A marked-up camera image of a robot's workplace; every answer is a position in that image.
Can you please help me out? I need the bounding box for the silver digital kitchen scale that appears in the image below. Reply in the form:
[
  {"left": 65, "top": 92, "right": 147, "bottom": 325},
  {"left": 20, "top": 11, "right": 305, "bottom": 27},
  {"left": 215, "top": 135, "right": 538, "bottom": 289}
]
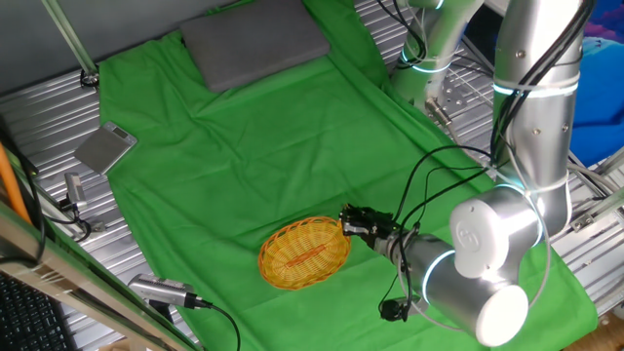
[{"left": 73, "top": 121, "right": 138, "bottom": 176}]

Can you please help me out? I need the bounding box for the black keyboard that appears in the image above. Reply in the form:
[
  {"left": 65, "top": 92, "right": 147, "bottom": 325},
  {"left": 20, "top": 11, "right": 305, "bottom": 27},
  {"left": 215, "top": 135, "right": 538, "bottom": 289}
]
[{"left": 0, "top": 272, "right": 79, "bottom": 351}]

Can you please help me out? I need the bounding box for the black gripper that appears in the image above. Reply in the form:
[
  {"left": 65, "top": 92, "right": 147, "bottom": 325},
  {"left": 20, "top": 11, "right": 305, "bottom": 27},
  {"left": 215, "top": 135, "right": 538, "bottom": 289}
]
[{"left": 339, "top": 204, "right": 397, "bottom": 250}]

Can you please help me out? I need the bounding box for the yellow wicker basket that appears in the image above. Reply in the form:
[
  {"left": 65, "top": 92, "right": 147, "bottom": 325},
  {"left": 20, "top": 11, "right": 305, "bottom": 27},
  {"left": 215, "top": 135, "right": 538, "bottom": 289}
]
[{"left": 257, "top": 215, "right": 352, "bottom": 292}]

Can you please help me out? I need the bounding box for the orange pole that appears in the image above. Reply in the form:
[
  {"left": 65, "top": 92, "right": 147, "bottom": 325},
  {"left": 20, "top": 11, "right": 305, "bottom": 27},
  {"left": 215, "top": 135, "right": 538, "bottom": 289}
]
[{"left": 0, "top": 142, "right": 33, "bottom": 225}]

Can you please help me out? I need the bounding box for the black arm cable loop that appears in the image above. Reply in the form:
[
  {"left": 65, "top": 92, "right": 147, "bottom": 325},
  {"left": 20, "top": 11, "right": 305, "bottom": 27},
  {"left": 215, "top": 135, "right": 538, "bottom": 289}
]
[{"left": 377, "top": 0, "right": 599, "bottom": 323}]

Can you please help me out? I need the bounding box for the green metal frame bar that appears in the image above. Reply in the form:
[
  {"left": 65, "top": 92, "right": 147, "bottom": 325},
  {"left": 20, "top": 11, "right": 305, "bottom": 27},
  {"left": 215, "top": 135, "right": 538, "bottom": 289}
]
[{"left": 41, "top": 0, "right": 98, "bottom": 77}]

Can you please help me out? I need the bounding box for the silver ribbed camera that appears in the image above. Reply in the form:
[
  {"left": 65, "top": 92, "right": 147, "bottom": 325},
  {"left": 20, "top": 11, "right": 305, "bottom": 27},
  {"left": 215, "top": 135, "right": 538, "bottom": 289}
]
[{"left": 127, "top": 273, "right": 215, "bottom": 311}]

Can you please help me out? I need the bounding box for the grey cushion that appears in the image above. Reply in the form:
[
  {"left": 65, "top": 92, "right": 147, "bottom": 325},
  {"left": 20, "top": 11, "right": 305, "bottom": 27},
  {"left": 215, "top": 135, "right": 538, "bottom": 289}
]
[{"left": 178, "top": 0, "right": 332, "bottom": 94}]

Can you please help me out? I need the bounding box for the silver base mounting plate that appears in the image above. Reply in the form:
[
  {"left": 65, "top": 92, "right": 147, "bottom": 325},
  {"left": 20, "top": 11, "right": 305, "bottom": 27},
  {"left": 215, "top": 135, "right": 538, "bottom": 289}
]
[{"left": 436, "top": 72, "right": 493, "bottom": 118}]

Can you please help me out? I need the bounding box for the aluminium profile bracket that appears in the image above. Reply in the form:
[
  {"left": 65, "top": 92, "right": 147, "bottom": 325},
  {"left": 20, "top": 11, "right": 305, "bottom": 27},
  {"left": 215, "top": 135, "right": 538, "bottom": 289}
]
[{"left": 568, "top": 145, "right": 624, "bottom": 234}]

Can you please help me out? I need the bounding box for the black camera cable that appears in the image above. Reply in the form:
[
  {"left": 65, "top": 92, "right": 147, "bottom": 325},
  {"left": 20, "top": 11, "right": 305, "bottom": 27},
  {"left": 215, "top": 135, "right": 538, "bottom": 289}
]
[{"left": 194, "top": 299, "right": 243, "bottom": 351}]

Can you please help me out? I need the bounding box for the wooden desk edge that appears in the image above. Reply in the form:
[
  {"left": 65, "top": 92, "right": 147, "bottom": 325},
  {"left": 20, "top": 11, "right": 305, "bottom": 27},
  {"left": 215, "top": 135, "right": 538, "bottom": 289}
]
[{"left": 0, "top": 202, "right": 204, "bottom": 351}]

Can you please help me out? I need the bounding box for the green cloth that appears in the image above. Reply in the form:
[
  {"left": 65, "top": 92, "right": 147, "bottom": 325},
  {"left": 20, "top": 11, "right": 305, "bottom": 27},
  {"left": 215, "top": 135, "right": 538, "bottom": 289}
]
[{"left": 97, "top": 0, "right": 599, "bottom": 351}]

